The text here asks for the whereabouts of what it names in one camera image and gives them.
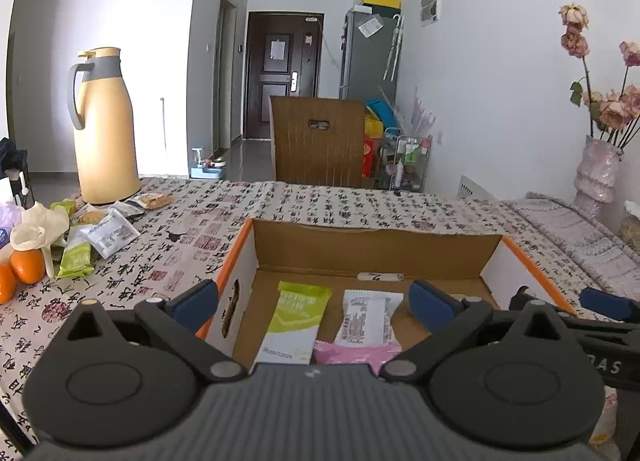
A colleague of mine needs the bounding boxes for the white printed snack packet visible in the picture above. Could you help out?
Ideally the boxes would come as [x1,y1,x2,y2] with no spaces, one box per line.
[334,290,404,347]

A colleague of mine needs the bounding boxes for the green nut bar packet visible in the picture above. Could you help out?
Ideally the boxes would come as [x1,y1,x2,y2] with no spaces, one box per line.
[253,281,332,365]

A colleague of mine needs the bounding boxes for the pink snack packet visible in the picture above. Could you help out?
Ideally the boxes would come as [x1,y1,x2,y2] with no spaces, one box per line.
[314,341,402,374]

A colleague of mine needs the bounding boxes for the red cardboard snack box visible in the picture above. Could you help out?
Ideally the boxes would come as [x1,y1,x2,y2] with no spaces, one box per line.
[198,220,574,367]

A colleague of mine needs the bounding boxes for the grey folded table runner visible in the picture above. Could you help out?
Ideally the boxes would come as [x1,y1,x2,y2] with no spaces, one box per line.
[506,192,640,299]

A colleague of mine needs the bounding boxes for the white packet on table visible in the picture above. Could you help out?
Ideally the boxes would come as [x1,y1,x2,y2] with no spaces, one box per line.
[86,209,140,259]

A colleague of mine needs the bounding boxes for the green packet on table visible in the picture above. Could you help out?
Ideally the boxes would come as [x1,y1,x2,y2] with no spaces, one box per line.
[56,240,94,279]

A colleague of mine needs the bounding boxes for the pink textured vase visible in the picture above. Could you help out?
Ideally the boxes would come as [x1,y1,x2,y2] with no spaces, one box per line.
[574,136,624,221]

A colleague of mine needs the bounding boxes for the orange fruit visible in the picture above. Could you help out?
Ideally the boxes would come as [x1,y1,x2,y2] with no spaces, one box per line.
[0,264,16,304]
[10,250,46,285]

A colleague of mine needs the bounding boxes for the yellow thermos jug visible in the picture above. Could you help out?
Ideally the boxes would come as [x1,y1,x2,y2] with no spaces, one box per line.
[66,46,141,206]

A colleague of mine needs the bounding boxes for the cream crumpled bag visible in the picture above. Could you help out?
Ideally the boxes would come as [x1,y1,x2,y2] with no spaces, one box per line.
[10,202,70,278]

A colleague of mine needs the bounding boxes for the dried pink roses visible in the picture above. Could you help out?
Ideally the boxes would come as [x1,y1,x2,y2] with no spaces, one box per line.
[558,3,639,151]

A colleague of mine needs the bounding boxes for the wooden chair back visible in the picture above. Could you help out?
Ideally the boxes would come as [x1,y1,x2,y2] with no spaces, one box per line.
[270,96,366,188]

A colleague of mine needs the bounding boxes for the grey refrigerator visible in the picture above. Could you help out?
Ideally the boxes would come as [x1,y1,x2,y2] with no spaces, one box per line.
[338,6,399,104]

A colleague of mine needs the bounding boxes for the dark front door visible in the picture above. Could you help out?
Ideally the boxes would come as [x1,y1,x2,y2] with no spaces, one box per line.
[243,12,324,140]

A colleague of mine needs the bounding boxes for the wire storage rack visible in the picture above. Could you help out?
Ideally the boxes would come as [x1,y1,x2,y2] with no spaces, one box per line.
[374,129,433,192]

